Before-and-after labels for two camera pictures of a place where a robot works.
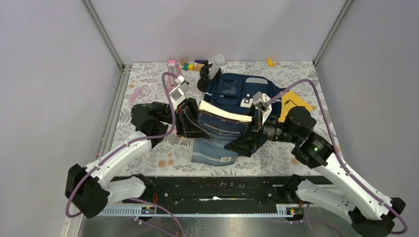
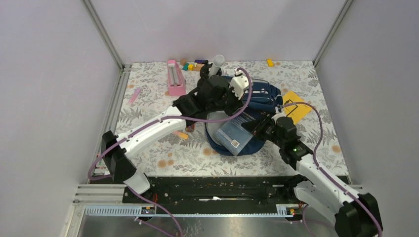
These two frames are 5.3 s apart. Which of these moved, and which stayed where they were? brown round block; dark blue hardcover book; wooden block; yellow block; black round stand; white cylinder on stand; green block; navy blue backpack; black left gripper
Moved: black left gripper; dark blue hardcover book; navy blue backpack
Stayed: brown round block; wooden block; yellow block; green block; white cylinder on stand; black round stand
